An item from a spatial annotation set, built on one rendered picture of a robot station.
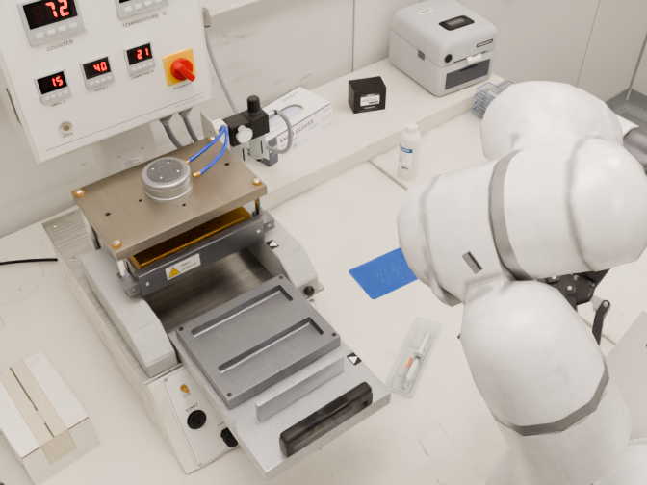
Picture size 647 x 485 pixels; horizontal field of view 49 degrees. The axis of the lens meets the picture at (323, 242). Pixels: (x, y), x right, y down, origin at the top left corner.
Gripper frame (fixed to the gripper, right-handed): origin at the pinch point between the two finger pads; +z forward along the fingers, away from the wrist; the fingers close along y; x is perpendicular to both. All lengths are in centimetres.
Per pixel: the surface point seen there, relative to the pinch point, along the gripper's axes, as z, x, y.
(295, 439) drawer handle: 24.6, -14.5, -13.1
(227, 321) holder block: 21.4, -5.8, -36.8
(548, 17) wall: -101, 135, -83
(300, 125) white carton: -14, 42, -79
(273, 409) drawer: 24.8, -10.8, -19.5
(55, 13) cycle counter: -2, -35, -74
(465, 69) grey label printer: -53, 71, -66
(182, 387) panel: 34, -6, -36
